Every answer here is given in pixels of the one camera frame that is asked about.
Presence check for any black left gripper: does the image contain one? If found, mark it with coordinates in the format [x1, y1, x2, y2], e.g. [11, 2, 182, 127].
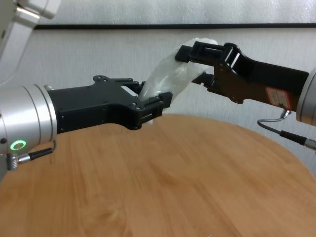
[46, 75, 173, 135]

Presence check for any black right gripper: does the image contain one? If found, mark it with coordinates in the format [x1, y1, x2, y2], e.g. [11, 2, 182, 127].
[174, 40, 310, 112]

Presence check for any white plastic-wrapped sandbag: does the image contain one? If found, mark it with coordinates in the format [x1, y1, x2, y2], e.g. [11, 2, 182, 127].
[138, 37, 219, 124]

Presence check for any black wall rail strip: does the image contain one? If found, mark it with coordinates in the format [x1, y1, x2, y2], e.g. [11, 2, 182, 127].
[33, 22, 316, 31]

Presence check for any grey right arm cable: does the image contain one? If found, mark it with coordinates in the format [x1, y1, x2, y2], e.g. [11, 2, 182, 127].
[257, 110, 316, 151]

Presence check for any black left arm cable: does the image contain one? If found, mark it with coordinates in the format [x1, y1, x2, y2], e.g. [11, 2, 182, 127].
[6, 140, 58, 172]

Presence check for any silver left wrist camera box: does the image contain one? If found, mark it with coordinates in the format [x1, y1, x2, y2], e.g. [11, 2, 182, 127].
[0, 0, 62, 87]

